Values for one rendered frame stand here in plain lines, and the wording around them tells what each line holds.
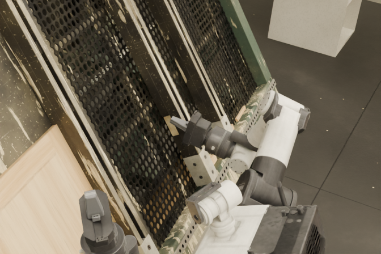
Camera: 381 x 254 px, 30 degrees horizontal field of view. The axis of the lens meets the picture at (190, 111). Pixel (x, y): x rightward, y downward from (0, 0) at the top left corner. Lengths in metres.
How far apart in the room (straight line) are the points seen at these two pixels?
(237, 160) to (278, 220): 0.51
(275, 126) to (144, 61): 0.65
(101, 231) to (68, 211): 0.64
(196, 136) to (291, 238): 0.70
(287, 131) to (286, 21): 3.89
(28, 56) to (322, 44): 4.05
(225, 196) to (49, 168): 0.53
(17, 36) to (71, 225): 0.53
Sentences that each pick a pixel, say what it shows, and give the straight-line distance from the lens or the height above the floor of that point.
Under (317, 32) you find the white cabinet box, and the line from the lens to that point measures 5.76.
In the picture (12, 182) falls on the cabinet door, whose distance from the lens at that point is 1.85.
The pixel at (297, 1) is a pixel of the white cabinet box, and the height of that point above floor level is 0.37.
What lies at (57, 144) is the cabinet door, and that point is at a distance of 2.01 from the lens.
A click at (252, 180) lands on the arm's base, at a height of 1.37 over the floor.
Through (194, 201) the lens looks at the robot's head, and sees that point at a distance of 1.64.
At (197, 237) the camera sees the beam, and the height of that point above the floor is 0.85.
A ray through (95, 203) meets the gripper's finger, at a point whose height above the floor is 1.62.
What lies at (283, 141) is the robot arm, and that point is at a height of 1.42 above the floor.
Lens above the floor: 2.47
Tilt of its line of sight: 31 degrees down
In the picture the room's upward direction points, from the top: 6 degrees clockwise
